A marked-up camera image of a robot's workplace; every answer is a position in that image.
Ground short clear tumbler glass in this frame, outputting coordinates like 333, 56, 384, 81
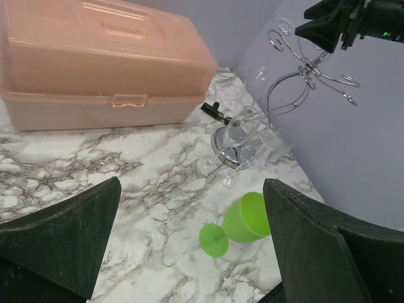
260, 129, 294, 165

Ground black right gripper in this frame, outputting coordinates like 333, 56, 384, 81
295, 0, 403, 53

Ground wide clear wine glass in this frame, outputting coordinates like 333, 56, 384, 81
219, 129, 266, 189

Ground tall clear wine glass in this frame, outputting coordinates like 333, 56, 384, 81
196, 106, 264, 177

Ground pink plastic storage box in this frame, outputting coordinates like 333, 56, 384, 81
1, 1, 218, 131

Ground clear stemmed wine glass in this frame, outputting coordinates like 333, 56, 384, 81
244, 17, 295, 105

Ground green plastic goblet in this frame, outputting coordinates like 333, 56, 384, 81
198, 192, 271, 258

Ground black corkscrew tool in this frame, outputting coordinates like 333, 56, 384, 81
201, 102, 232, 125

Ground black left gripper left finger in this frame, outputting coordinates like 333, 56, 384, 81
1, 177, 121, 302

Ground chrome wire wine glass rack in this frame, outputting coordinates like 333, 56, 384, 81
211, 29, 360, 169

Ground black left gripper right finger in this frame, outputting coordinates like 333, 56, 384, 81
263, 179, 403, 302

